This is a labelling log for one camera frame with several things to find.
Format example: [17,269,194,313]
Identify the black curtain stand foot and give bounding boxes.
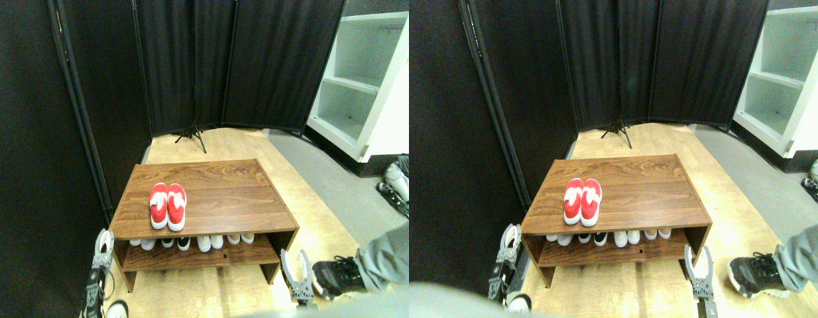
[174,121,207,154]
[600,118,633,148]

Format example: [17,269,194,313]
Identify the brown shoe rack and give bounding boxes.
[108,158,300,293]
[519,153,713,288]

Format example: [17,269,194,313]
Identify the white shelf unit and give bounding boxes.
[732,5,818,158]
[306,10,409,163]

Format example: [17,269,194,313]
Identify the black curtain stand pole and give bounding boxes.
[454,0,532,209]
[46,0,113,225]

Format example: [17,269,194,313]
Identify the red shoe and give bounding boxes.
[149,183,170,230]
[580,179,603,227]
[563,178,585,225]
[167,184,188,232]

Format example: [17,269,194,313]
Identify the person's legs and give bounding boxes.
[312,222,409,300]
[727,212,818,299]

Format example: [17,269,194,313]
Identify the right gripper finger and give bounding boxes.
[296,248,316,303]
[684,246,702,300]
[281,250,300,303]
[699,245,716,300]

